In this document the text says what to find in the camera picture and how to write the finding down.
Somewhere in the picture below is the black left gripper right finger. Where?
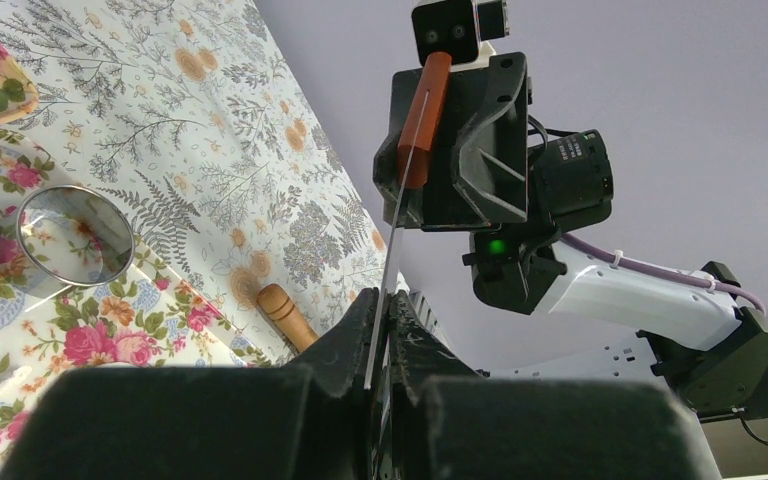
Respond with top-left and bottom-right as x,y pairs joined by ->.
387,293 -> 720,479

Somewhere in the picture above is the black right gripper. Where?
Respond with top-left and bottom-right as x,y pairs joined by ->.
373,52 -> 614,232

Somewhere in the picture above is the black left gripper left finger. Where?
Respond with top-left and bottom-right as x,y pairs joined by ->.
0,288 -> 379,479

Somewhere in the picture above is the red handled metal scraper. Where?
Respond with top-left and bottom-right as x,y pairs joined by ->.
363,52 -> 451,391

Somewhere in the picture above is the wooden dough roller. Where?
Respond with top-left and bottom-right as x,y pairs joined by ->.
256,283 -> 319,353

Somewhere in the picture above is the round metal dough cutter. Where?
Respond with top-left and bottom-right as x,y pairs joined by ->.
14,184 -> 136,287

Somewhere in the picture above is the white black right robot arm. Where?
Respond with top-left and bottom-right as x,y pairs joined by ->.
373,52 -> 768,422

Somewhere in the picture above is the floral grey table mat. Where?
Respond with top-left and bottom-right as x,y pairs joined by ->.
0,1 -> 386,365

